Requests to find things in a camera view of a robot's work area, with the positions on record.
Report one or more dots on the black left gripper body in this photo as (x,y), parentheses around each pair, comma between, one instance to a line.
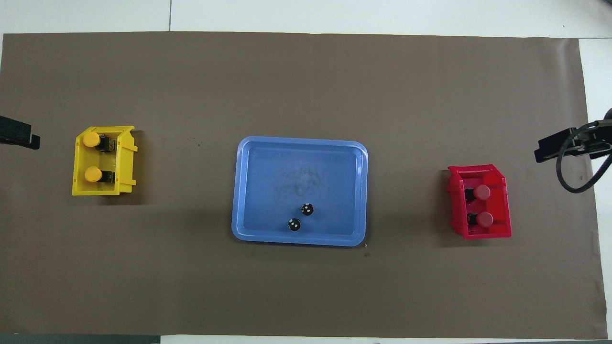
(14,130)

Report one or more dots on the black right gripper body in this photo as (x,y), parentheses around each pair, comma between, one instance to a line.
(595,141)

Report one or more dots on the yellow push button switch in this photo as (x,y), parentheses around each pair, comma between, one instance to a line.
(92,139)
(93,174)

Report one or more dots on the red push button switch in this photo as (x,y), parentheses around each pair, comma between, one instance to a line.
(481,192)
(485,219)

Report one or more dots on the blue plastic tray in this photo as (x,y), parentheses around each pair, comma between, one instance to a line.
(287,162)

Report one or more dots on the red plastic parts bin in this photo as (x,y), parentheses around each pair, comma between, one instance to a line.
(497,205)

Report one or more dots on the yellow plastic parts bin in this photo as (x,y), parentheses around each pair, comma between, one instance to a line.
(123,162)

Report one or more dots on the brown paper table mat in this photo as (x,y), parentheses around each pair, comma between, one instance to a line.
(191,286)

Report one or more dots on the small black cylinder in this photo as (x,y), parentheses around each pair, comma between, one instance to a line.
(294,224)
(307,209)

